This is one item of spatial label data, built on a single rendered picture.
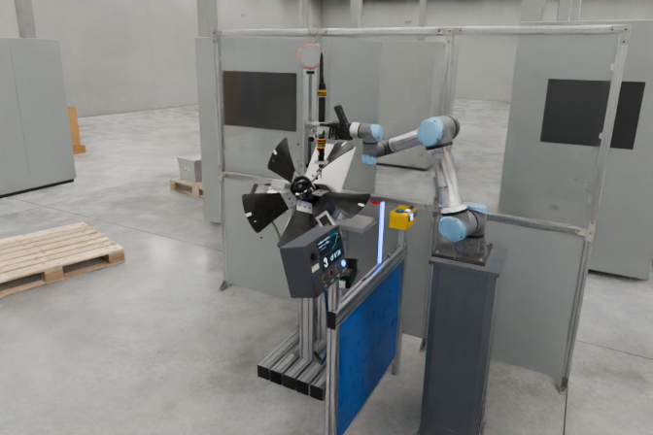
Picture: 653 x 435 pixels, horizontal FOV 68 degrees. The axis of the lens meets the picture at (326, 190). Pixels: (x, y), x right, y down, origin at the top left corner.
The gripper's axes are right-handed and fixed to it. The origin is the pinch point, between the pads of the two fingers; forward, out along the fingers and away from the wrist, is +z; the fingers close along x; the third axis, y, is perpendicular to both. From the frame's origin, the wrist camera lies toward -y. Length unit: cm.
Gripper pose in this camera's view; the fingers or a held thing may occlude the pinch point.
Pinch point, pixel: (317, 121)
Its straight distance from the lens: 247.1
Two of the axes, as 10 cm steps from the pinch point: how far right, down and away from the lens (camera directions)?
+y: -0.2, 9.6, 2.7
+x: 4.7, -2.3, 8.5
